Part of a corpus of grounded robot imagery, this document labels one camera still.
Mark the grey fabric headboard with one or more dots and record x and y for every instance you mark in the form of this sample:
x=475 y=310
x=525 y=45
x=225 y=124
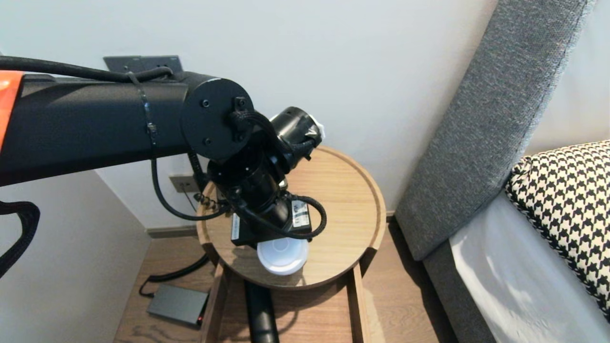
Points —
x=476 y=143

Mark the curved front wooden drawer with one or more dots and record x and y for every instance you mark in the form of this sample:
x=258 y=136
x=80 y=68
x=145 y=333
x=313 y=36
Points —
x=310 y=319

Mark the beige low wall plate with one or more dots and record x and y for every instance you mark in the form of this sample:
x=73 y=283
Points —
x=183 y=183

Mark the white round puck device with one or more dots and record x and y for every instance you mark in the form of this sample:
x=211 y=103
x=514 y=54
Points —
x=281 y=259

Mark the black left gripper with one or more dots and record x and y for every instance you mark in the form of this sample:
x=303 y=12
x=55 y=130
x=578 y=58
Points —
x=267 y=233

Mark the black white houndstooth pillow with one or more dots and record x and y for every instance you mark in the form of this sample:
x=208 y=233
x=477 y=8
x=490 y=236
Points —
x=567 y=200

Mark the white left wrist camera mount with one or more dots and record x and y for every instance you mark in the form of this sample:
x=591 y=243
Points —
x=318 y=129

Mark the dark grey wall socket panel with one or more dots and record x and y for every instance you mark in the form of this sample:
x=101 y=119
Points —
x=143 y=62

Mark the round wooden bedside table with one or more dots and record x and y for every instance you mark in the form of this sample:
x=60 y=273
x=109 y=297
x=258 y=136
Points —
x=343 y=214

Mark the long black rounded device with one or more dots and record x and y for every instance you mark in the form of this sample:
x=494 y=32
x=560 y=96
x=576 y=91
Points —
x=261 y=314

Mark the grey fabric bed base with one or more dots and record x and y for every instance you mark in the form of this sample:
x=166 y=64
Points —
x=452 y=305

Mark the white bed sheet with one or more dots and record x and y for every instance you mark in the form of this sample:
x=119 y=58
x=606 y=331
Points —
x=514 y=286

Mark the grey power adapter box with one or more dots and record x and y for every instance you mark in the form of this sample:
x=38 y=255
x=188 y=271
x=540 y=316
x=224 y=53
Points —
x=176 y=305

